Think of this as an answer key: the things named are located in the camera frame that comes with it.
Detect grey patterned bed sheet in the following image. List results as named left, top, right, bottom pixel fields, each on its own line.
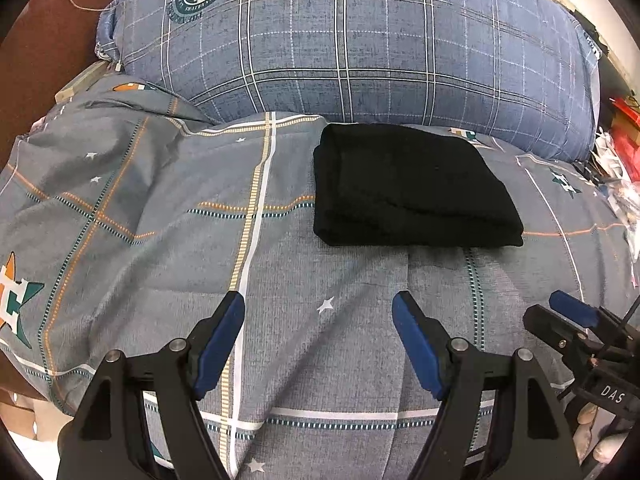
left=1, top=74, right=639, bottom=479

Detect brown headboard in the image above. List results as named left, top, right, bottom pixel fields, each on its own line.
left=1, top=0, right=113, bottom=164

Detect black cable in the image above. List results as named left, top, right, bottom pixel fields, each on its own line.
left=554, top=294, right=640, bottom=403

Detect black pants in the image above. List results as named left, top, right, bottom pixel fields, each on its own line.
left=314, top=124, right=524, bottom=248

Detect blue plaid pillow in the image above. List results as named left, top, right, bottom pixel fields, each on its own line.
left=96, top=0, right=600, bottom=162

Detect colourful clutter pile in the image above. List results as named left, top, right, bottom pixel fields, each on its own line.
left=589, top=96, right=639, bottom=262

